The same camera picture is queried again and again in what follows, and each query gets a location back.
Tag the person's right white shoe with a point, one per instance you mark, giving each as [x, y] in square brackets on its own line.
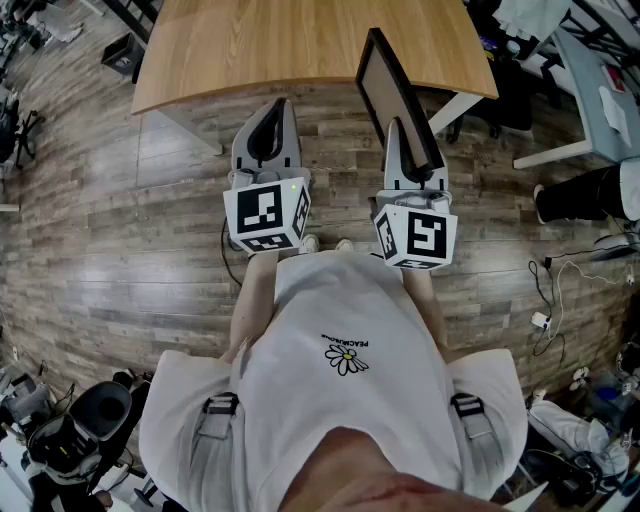
[344, 245]

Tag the black box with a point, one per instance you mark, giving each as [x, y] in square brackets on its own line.
[122, 54]

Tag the white flower print t-shirt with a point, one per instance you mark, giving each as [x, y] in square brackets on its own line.
[325, 400]

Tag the person's right forearm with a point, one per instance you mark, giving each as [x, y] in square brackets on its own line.
[425, 295]

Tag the person's face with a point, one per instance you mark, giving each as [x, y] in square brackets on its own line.
[380, 475]

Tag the white power adapter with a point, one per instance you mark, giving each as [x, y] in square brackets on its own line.
[540, 321]

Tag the person's left white shoe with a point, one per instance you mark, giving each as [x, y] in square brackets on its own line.
[309, 244]

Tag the person's white shoe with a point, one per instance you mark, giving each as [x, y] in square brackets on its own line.
[344, 245]
[309, 244]

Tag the person's left forearm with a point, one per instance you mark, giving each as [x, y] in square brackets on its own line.
[255, 300]

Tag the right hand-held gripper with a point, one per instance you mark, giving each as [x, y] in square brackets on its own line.
[425, 235]

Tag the white cloth bundle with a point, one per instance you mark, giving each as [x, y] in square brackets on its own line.
[565, 425]

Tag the grey table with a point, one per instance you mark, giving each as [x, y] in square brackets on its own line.
[585, 90]

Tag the black framed deer picture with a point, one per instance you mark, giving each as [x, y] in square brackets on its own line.
[385, 85]

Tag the wooden table top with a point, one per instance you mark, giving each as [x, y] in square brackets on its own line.
[300, 45]

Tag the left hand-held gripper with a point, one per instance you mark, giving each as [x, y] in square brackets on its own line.
[260, 215]

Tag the black office chair base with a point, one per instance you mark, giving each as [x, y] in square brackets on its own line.
[27, 135]

